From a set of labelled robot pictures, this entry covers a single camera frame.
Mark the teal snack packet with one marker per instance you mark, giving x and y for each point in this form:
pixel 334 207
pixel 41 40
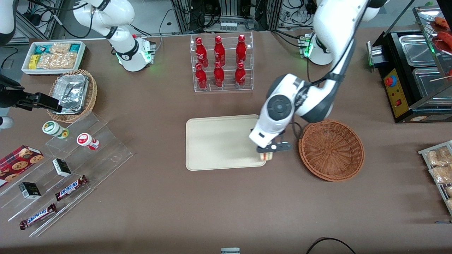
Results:
pixel 42 49

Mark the tray of packaged pastries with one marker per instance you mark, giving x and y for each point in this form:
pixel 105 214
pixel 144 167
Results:
pixel 439 187

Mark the clear acrylic stepped display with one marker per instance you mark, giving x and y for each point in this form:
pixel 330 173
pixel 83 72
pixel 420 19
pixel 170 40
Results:
pixel 106 151

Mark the small grey device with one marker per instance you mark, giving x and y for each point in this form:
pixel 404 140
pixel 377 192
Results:
pixel 230 251

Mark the clear bagged pastry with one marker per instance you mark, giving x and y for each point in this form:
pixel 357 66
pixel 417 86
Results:
pixel 439 157
pixel 441 174

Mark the white snack bin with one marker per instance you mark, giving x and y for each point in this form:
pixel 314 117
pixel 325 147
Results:
pixel 82 56

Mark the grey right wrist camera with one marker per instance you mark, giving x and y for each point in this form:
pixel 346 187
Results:
pixel 5 122

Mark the large clear cracker bag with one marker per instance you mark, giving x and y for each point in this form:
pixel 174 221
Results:
pixel 58 60

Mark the red cookie box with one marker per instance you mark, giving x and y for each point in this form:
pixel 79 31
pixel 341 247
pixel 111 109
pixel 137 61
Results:
pixel 17 164

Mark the small clear cracker bag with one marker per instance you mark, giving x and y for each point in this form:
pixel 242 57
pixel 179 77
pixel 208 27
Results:
pixel 60 47

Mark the clear acrylic bottle rack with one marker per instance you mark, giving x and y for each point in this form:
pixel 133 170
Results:
pixel 227 86

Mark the yellow snack packet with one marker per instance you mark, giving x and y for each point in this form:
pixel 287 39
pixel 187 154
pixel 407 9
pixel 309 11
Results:
pixel 33 61

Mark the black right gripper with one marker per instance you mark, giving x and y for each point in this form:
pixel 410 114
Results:
pixel 10 97

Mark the red cola bottle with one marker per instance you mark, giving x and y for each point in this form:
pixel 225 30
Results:
pixel 219 53
pixel 201 79
pixel 241 51
pixel 201 53
pixel 219 77
pixel 240 77

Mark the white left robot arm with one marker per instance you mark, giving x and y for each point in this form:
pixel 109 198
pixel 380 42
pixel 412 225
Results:
pixel 332 21

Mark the beige plastic tray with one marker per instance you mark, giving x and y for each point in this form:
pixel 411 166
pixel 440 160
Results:
pixel 219 143

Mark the red lid yogurt cup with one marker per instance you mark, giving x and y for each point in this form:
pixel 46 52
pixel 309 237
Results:
pixel 84 139

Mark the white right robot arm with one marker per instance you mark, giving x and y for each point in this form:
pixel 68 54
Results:
pixel 125 53

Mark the brown round wicker basket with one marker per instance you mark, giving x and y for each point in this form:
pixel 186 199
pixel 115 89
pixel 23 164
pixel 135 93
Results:
pixel 332 151

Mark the black hot dog roller machine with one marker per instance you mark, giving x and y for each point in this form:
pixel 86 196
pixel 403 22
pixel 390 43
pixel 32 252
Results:
pixel 399 98

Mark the Snickers chocolate bar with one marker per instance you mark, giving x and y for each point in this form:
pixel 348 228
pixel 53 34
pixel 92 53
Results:
pixel 38 216
pixel 70 188

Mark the white power strip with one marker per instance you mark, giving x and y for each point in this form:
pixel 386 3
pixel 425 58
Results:
pixel 233 26

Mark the light wicker basket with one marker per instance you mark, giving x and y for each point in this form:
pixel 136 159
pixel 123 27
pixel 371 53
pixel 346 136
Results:
pixel 91 95

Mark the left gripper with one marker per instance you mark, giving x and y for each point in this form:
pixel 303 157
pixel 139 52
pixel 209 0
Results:
pixel 251 129

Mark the triangular sandwich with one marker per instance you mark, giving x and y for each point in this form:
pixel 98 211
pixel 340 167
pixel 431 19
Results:
pixel 267 157

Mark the small black box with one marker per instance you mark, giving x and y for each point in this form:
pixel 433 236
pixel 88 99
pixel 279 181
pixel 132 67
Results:
pixel 29 190
pixel 61 167

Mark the green lid yogurt cup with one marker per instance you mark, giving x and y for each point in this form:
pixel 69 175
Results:
pixel 52 128

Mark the silver foil tray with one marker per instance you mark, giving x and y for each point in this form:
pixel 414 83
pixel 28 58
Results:
pixel 72 93

